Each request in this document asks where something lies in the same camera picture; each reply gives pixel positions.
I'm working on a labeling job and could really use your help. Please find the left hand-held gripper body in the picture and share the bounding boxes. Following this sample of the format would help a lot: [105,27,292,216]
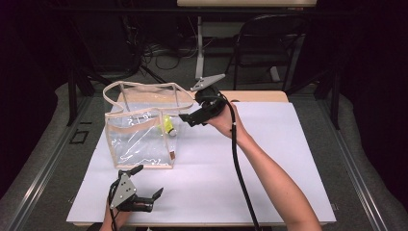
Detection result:
[109,169,155,214]

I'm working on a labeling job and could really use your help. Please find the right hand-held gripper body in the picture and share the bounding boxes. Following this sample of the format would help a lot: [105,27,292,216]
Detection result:
[190,73,228,126]

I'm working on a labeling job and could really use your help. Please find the yellow shuttlecock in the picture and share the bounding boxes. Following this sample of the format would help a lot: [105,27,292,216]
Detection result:
[158,115,178,138]

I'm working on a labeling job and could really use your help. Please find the clear plastic bag beige trim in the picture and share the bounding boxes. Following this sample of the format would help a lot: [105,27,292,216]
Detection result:
[102,80,195,170]

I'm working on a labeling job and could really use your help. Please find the person's left hand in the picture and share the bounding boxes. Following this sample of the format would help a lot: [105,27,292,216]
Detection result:
[100,199,133,231]

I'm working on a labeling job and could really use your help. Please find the person's right hand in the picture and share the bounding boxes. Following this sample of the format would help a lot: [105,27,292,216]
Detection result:
[205,102,250,141]

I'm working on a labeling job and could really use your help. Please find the white table cover sheet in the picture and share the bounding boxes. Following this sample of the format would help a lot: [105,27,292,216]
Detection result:
[65,101,337,225]

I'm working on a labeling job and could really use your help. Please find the white desk with metal leg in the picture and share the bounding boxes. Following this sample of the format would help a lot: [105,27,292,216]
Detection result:
[176,0,319,82]

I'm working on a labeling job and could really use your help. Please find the black folding chair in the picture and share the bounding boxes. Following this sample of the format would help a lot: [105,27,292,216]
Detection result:
[225,13,307,92]

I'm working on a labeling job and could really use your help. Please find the black tripod stand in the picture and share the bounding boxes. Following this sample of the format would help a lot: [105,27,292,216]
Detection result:
[65,18,114,127]

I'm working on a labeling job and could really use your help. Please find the black stand leg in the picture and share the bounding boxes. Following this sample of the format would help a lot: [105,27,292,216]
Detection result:
[312,61,342,131]

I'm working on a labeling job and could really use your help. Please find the left hand-held gripper cable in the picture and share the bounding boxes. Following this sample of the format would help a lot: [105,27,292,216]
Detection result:
[107,181,120,231]

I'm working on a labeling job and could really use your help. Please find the hand-held gripper cable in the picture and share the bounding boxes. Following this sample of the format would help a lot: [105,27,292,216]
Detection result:
[217,90,262,231]
[107,181,120,231]

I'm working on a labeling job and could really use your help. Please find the right hand-held gripper cable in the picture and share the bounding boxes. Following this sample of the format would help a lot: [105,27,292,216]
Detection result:
[217,90,262,231]

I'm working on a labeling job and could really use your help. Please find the bundle of black floor cables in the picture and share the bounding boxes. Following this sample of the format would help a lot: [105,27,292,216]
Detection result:
[119,13,200,85]

